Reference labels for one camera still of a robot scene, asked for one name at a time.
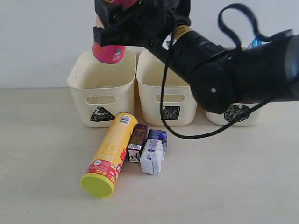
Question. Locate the purple drink carton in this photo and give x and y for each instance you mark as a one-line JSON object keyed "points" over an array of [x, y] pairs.
{"points": [[137, 142]]}

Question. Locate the pink Lays chips can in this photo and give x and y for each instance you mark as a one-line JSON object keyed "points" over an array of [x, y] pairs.
{"points": [[111, 54]]}

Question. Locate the right cream bin, circle mark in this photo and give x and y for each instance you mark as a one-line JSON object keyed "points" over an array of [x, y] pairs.
{"points": [[236, 112]]}

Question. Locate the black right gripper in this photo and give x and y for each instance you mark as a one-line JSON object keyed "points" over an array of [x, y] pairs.
{"points": [[144, 24]]}

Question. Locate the middle cream bin, square mark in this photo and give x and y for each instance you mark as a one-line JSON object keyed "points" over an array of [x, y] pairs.
{"points": [[179, 106]]}

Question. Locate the blue noodle bag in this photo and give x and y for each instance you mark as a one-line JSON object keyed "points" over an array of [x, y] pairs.
{"points": [[256, 42]]}

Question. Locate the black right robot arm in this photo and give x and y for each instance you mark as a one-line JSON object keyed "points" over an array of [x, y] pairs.
{"points": [[218, 77]]}

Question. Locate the yellow chips can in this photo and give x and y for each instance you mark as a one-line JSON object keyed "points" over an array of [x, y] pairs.
{"points": [[103, 172]]}

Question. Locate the left cream bin, triangle mark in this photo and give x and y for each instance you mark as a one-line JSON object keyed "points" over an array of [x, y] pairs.
{"points": [[101, 91]]}

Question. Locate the white blue milk carton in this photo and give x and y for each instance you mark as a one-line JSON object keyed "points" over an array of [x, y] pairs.
{"points": [[155, 148]]}

